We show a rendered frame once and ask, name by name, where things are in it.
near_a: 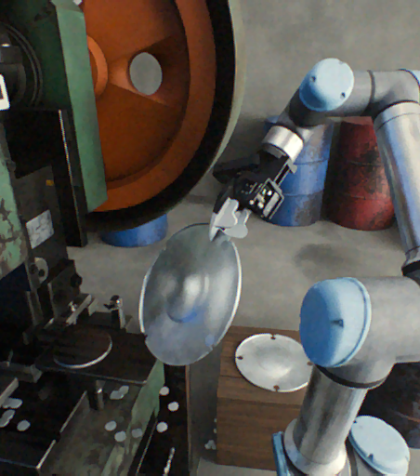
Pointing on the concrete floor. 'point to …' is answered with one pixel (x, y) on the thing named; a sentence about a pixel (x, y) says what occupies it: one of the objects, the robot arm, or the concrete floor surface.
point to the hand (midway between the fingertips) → (212, 235)
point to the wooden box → (250, 407)
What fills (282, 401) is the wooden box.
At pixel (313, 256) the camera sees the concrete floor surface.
